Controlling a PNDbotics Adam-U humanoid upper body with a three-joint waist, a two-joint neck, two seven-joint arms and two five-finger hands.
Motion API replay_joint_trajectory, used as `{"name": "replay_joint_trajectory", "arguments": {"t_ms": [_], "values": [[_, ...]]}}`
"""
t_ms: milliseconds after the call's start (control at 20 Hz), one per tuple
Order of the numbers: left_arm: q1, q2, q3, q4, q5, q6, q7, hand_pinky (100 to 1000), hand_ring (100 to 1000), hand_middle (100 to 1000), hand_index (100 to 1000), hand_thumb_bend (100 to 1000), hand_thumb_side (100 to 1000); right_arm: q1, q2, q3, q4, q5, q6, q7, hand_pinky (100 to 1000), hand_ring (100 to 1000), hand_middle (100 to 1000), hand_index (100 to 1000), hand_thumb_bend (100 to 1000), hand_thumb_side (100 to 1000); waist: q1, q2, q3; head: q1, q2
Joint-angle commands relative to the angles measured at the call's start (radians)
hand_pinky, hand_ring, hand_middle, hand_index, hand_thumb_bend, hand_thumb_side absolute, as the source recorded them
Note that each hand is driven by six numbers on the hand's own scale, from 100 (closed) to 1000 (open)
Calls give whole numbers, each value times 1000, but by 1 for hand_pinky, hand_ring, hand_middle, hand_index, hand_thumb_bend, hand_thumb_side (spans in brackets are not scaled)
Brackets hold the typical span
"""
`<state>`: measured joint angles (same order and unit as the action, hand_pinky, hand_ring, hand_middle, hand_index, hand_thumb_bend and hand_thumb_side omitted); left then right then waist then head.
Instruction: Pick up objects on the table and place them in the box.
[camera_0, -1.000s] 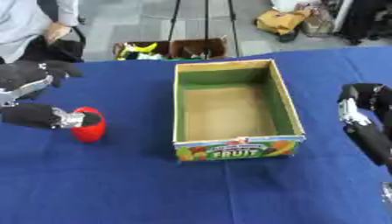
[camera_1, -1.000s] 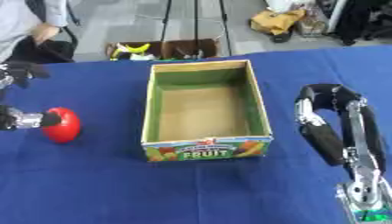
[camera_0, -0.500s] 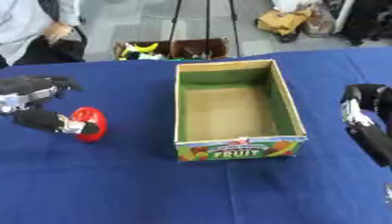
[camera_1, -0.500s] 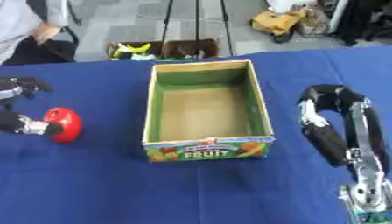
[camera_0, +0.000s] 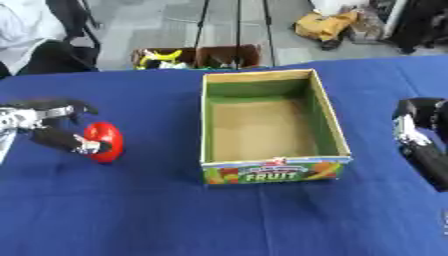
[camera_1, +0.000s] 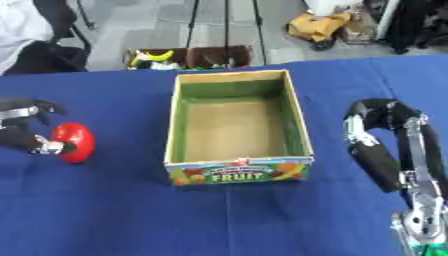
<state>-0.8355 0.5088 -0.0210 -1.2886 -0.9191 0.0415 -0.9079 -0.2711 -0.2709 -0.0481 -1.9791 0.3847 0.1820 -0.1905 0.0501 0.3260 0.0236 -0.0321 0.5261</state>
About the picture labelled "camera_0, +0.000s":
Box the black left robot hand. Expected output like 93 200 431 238
0 97 114 156

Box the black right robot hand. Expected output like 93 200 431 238
390 96 448 193

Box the red toy apple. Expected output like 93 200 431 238
82 121 126 164

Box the cardboard box with green inside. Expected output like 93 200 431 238
199 68 354 186

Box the brown cardboard box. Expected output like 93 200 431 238
129 43 265 71

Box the person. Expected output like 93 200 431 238
0 0 70 77

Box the yellow toy banana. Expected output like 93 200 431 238
134 49 184 70

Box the yellow bag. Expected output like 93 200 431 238
292 10 361 43

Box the black tripod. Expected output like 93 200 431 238
190 0 279 70

